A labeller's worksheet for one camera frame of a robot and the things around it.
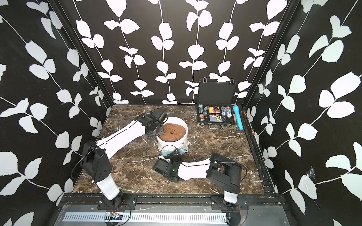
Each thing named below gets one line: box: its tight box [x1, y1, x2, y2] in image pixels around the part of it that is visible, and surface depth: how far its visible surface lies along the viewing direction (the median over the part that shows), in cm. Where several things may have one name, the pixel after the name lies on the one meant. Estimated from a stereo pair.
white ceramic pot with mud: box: [156, 116, 190, 154], surface depth 89 cm
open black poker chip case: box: [196, 77, 238, 130], surface depth 113 cm
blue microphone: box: [232, 104, 244, 131], surface depth 113 cm
